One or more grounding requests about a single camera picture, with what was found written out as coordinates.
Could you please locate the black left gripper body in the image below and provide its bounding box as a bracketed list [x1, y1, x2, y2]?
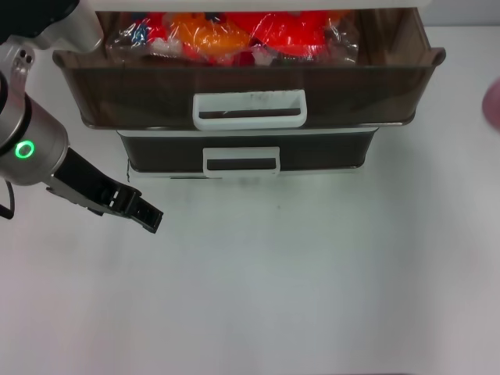
[45, 146, 138, 218]

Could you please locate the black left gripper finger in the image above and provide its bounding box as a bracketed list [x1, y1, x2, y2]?
[131, 189, 164, 224]
[127, 207, 162, 235]

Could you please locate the brown drawer with snack bags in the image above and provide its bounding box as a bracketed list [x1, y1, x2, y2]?
[52, 9, 447, 131]

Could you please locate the pink peach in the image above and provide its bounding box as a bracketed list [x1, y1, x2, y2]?
[482, 77, 500, 133]

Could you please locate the brown drawer above cabinet base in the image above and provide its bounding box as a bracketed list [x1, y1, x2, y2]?
[120, 129, 377, 176]

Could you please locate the clear bag with blue print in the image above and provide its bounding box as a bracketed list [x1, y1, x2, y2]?
[105, 12, 177, 56]

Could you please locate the orange snack bag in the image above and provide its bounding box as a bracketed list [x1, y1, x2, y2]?
[170, 12, 252, 62]

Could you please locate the red snack bag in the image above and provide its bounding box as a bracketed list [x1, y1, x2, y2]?
[249, 10, 328, 60]

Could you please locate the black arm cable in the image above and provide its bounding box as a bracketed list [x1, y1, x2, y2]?
[0, 178, 16, 220]

